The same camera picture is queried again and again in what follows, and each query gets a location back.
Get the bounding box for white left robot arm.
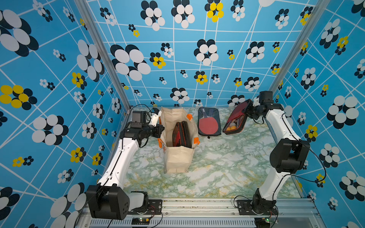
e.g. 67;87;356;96
86;108;164;220

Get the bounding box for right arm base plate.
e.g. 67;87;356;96
234;199;278;217

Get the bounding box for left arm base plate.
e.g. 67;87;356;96
128;199;163;215

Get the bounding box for ping pong set case two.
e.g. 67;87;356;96
222;99;252;135

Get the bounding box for right controller board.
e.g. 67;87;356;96
255;218;271;228

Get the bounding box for controller board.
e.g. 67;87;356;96
132;218;150;226
255;218;271;228

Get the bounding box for aluminium right corner post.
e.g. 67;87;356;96
269;0;330;93

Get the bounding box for aluminium front rail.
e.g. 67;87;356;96
76;197;325;228

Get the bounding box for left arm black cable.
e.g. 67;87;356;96
96;104;157;183

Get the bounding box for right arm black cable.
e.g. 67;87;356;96
270;142;328;200

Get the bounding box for beige canvas tote bag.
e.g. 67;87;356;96
158;108;200;173

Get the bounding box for ping pong set case three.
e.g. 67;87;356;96
181;121;192;148

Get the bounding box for ping pong set case one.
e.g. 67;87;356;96
198;107;221;137

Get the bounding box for aluminium corner post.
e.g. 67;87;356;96
75;0;131;111
269;0;330;93

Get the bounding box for left controller board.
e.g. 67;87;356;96
132;218;150;226

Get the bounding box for aluminium left corner post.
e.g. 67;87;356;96
75;0;131;111

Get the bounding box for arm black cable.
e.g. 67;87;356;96
96;104;157;183
270;142;328;200

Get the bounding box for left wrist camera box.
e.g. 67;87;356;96
131;111;148;124

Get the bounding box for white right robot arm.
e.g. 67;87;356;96
246;100;310;214

